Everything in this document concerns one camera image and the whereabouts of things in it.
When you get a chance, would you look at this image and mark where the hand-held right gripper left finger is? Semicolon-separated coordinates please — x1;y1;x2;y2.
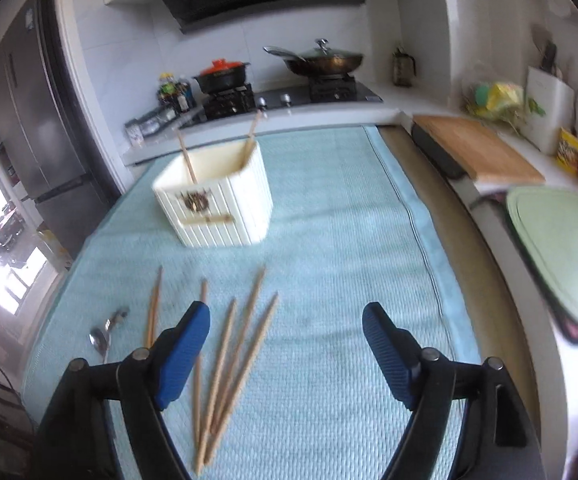
34;301;211;480

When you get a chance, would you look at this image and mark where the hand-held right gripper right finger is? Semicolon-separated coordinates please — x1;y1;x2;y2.
362;302;528;480

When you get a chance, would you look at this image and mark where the wooden chopstick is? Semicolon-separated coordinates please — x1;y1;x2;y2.
195;298;238;476
204;292;280;465
145;265;164;350
175;127;197;184
211;266;267;436
239;110;264;168

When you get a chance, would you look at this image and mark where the metal spoon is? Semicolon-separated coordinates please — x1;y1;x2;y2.
89;306;130;364

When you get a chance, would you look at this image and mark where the cream ribbed utensil holder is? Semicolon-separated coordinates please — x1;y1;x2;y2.
151;139;274;248

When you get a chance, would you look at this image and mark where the teal woven mat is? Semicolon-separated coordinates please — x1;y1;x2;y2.
21;125;482;480

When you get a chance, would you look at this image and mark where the green cutting board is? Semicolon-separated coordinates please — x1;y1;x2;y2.
506;185;578;332

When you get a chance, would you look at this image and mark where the wooden cutting board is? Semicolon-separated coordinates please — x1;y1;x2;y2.
413;115;546;184

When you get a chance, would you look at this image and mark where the clear plastic box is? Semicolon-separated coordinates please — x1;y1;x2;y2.
139;110;178;137

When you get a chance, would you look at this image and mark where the dark grey refrigerator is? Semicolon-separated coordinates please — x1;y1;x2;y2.
0;0;120;271

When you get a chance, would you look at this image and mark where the green capped sauce bottle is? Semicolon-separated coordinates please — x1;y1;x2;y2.
158;74;177;111

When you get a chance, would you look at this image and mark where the yellow packet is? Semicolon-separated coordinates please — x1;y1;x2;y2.
556;128;578;177

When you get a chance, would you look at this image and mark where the black gas stove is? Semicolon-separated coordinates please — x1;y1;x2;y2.
179;77;384;123

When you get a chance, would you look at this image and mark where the plastic bag of greens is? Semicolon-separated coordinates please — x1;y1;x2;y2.
461;77;544;133

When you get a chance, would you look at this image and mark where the black pot with orange lid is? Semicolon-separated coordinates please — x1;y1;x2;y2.
192;60;251;95

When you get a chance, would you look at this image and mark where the glass jar with dark lid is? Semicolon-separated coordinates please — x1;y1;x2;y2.
393;47;415;88

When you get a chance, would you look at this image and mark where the white knife block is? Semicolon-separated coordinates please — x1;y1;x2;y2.
523;65;576;157

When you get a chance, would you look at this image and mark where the wok with glass lid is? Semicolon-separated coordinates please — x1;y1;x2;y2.
264;38;364;79

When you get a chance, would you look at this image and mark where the black handled knife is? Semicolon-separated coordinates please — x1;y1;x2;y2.
540;42;558;74

